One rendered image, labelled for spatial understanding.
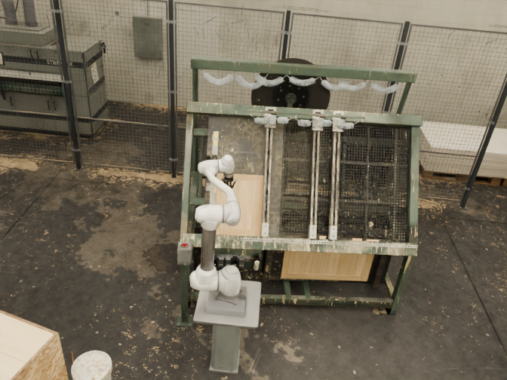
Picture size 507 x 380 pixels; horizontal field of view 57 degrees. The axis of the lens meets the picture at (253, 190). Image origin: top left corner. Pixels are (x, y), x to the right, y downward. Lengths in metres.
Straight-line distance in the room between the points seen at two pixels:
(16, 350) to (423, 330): 3.67
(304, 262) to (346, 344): 0.87
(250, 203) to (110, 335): 1.78
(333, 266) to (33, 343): 2.91
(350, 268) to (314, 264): 0.37
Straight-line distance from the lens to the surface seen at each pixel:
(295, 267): 4.78
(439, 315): 5.37
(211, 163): 3.72
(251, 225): 4.30
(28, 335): 3.14
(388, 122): 4.57
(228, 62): 4.59
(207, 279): 3.61
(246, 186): 4.30
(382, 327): 5.00
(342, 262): 4.83
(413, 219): 4.61
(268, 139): 4.35
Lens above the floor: 3.50
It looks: 32 degrees down
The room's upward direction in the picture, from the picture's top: 5 degrees clockwise
